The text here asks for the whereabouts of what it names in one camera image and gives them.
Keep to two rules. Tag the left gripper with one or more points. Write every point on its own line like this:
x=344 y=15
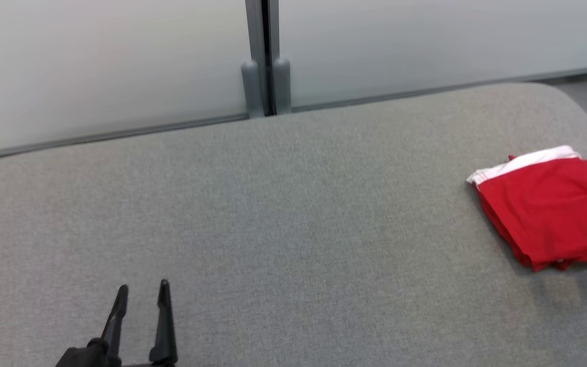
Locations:
x=89 y=358

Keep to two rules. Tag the red and white garment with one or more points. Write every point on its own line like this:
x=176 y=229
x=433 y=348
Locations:
x=553 y=214

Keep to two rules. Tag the grey partition base rail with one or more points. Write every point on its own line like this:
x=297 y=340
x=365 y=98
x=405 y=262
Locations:
x=69 y=141
x=426 y=92

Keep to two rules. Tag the grey partition frame post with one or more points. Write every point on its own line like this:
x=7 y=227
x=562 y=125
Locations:
x=252 y=86
x=282 y=86

